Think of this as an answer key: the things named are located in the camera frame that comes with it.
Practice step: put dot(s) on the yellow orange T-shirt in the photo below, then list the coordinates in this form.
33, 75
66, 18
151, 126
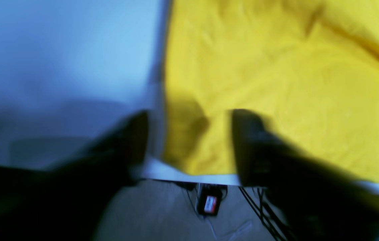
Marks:
309, 68

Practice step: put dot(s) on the black power adapter red label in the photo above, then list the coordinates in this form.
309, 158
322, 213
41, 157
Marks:
209, 199

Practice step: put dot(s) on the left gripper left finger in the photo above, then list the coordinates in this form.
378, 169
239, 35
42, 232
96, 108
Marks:
67, 202

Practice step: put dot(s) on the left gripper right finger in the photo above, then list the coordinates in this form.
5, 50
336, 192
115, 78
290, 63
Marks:
319, 202

